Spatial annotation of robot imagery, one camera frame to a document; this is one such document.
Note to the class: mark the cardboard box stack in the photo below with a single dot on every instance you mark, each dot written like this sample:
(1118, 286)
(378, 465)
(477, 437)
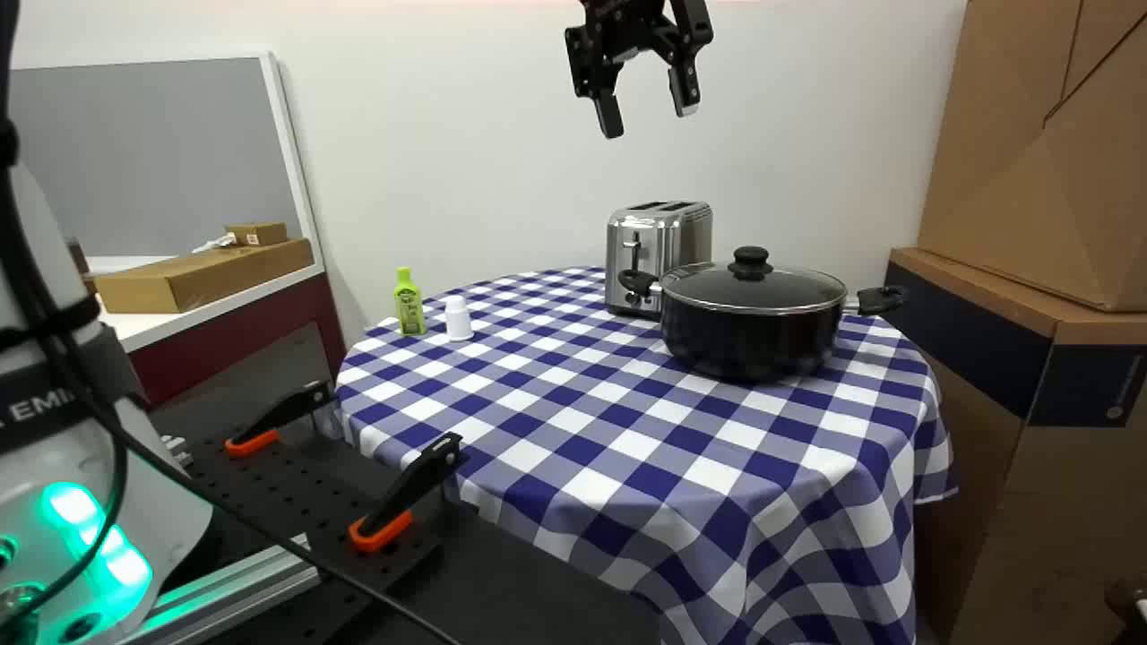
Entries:
(1042, 479)

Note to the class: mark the long flat cardboard box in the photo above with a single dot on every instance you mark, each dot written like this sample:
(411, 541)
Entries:
(197, 276)

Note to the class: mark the black table clip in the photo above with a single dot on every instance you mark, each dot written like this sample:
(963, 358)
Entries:
(879, 299)

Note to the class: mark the white desk with red front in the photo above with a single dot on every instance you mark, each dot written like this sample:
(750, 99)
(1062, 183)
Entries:
(227, 327)

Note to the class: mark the grey partition panel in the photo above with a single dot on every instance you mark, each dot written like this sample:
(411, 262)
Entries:
(143, 154)

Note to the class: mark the large brown cardboard box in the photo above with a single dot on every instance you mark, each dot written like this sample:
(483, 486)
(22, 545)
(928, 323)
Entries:
(1050, 130)

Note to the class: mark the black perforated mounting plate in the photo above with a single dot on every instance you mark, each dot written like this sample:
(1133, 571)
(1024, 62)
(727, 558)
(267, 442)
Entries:
(310, 503)

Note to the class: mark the black cooking pot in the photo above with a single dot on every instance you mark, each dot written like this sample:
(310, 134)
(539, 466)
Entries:
(747, 341)

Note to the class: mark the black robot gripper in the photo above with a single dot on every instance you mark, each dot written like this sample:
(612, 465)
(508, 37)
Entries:
(633, 37)

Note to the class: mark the aluminium profile rail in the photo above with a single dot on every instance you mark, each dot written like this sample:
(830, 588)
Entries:
(227, 596)

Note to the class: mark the small white bottle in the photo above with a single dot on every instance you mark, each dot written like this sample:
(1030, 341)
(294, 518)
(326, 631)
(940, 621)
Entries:
(457, 320)

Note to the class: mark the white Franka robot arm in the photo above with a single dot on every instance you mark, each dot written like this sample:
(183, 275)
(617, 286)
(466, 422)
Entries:
(48, 479)

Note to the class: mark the small green bottle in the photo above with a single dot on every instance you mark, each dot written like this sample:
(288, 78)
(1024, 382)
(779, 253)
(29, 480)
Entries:
(411, 306)

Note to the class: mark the small cardboard box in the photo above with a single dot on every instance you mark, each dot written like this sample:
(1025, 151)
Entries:
(256, 234)

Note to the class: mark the silver two-slot toaster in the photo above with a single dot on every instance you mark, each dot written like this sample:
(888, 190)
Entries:
(646, 246)

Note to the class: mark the blue white checkered tablecloth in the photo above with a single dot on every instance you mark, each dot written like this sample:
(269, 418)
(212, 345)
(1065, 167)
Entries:
(646, 452)

